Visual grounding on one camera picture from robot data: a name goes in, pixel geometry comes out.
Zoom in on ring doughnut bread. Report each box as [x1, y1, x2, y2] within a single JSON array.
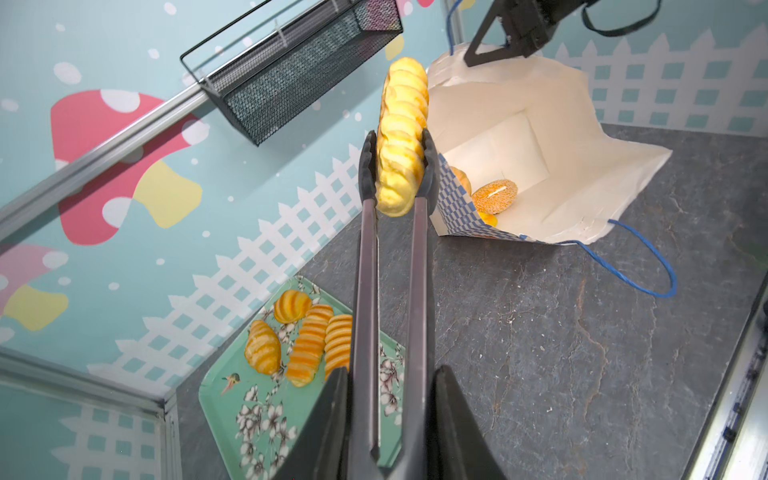
[[450, 166, 472, 195]]

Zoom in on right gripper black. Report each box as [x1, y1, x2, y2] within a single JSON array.
[[464, 0, 591, 67]]

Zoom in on black mesh wall basket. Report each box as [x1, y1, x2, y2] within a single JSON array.
[[187, 1, 403, 145]]

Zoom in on oval bun bread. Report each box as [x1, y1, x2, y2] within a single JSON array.
[[471, 179, 518, 215]]

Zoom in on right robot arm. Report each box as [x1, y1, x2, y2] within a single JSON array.
[[463, 0, 662, 67]]

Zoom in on egg tart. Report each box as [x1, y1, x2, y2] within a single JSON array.
[[273, 289, 312, 324]]

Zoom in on small croissant bread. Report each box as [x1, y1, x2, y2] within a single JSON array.
[[244, 320, 282, 376]]

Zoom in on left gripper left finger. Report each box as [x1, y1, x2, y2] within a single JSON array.
[[274, 368, 350, 480]]

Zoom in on black metal tongs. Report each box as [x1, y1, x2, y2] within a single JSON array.
[[344, 132, 440, 479]]

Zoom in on checkered paper bag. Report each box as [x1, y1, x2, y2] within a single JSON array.
[[425, 0, 679, 299]]

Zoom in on rectangular crusty pastry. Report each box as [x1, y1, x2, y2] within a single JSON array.
[[376, 57, 429, 218]]

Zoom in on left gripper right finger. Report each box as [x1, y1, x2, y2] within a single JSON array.
[[428, 365, 506, 480]]

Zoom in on long twisted bread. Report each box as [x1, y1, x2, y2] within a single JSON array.
[[285, 304, 334, 387]]

